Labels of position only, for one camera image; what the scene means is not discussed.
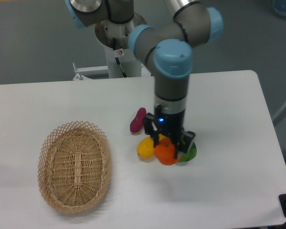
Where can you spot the green bok choy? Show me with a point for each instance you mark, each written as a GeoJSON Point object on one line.
{"type": "Point", "coordinates": [191, 153]}

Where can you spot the purple sweet potato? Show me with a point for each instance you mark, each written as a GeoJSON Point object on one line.
{"type": "Point", "coordinates": [137, 123]}

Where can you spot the woven wicker basket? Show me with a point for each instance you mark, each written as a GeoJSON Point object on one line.
{"type": "Point", "coordinates": [74, 169]}

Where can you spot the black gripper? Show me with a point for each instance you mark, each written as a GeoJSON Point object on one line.
{"type": "Point", "coordinates": [169, 125]}

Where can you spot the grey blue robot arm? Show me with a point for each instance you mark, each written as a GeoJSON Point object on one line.
{"type": "Point", "coordinates": [167, 53]}

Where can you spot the yellow mango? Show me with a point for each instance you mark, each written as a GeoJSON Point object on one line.
{"type": "Point", "coordinates": [146, 148]}

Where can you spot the blue object top right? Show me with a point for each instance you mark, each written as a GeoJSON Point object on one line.
{"type": "Point", "coordinates": [279, 8]}

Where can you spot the orange fruit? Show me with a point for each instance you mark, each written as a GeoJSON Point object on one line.
{"type": "Point", "coordinates": [165, 152]}

